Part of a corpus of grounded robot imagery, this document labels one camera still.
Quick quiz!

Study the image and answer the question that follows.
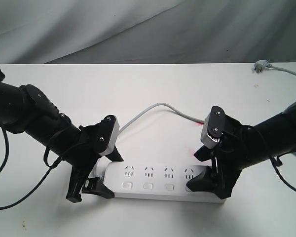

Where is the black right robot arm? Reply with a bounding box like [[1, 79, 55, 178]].
[[186, 102, 296, 199]]

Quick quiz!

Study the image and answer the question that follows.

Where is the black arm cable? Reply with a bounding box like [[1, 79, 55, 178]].
[[0, 112, 89, 212], [212, 124, 296, 200]]

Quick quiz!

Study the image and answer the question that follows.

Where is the grey power cord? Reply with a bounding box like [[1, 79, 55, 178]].
[[95, 62, 296, 185]]

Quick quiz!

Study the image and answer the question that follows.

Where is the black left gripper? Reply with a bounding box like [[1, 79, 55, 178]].
[[65, 122, 124, 203]]

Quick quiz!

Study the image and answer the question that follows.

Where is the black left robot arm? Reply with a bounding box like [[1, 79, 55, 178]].
[[0, 69, 123, 203]]

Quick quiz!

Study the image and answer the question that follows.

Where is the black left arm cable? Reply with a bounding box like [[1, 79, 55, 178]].
[[0, 112, 89, 212]]

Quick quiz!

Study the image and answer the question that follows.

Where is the white five-socket power strip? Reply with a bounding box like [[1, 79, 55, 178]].
[[93, 161, 225, 203]]

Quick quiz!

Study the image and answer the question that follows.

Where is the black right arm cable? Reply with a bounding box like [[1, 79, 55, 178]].
[[212, 124, 296, 200]]

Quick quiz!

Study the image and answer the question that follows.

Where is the grey backdrop cloth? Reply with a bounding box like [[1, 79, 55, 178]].
[[0, 0, 296, 64]]

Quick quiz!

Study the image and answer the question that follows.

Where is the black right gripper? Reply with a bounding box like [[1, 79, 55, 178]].
[[186, 106, 246, 199]]

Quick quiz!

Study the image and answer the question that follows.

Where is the grey wall plug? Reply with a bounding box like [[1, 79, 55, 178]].
[[253, 60, 272, 74]]

